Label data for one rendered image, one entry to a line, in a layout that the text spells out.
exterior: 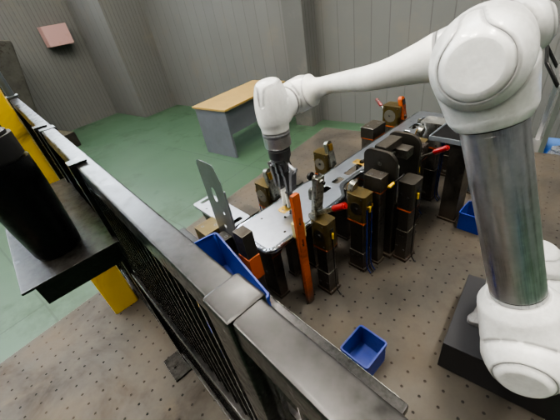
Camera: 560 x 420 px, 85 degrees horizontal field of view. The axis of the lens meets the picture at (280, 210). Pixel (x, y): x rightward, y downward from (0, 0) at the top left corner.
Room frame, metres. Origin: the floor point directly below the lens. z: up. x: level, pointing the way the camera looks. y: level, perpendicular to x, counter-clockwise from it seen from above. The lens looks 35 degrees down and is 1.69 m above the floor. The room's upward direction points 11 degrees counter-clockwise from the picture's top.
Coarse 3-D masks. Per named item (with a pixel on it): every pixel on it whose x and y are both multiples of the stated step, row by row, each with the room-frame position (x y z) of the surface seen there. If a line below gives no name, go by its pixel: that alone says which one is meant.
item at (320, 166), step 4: (320, 148) 1.37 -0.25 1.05; (316, 152) 1.34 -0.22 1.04; (320, 152) 1.33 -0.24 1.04; (324, 152) 1.32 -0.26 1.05; (316, 156) 1.34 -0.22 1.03; (320, 156) 1.32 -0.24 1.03; (324, 156) 1.30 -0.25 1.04; (316, 160) 1.34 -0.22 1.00; (320, 160) 1.32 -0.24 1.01; (324, 160) 1.30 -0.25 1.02; (328, 160) 1.29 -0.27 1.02; (316, 164) 1.34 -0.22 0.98; (320, 164) 1.32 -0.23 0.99; (324, 164) 1.30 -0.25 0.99; (328, 164) 1.29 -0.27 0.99; (316, 168) 1.35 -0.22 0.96; (320, 168) 1.32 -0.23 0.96; (324, 168) 1.30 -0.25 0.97; (328, 168) 1.29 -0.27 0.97; (316, 172) 1.35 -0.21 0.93; (320, 172) 1.33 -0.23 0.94; (324, 172) 1.30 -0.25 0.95
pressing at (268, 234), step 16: (416, 112) 1.70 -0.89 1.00; (432, 112) 1.65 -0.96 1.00; (400, 128) 1.52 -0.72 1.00; (416, 128) 1.49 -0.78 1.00; (368, 144) 1.42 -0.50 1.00; (352, 160) 1.28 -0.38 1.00; (336, 176) 1.16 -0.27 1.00; (352, 176) 1.13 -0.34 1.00; (304, 192) 1.08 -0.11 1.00; (336, 192) 1.04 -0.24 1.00; (272, 208) 1.01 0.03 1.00; (304, 208) 0.97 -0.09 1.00; (240, 224) 0.95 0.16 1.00; (256, 224) 0.93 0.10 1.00; (272, 224) 0.91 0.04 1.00; (288, 224) 0.89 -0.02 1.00; (256, 240) 0.84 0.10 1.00; (272, 240) 0.82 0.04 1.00; (288, 240) 0.80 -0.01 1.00
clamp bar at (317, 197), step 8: (312, 176) 0.84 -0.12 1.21; (320, 176) 0.82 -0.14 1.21; (312, 184) 0.82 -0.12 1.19; (320, 184) 0.81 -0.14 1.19; (312, 192) 0.83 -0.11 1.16; (320, 192) 0.82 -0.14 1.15; (312, 200) 0.83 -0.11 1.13; (320, 200) 0.83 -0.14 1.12; (312, 208) 0.83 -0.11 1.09; (320, 208) 0.84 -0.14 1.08
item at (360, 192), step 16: (352, 192) 0.91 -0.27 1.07; (368, 192) 0.89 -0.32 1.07; (352, 208) 0.90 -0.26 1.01; (368, 208) 0.86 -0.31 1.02; (352, 224) 0.91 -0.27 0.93; (368, 224) 0.87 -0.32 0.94; (352, 240) 0.91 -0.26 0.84; (368, 240) 0.87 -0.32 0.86; (352, 256) 0.91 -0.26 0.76; (368, 256) 0.87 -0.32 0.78
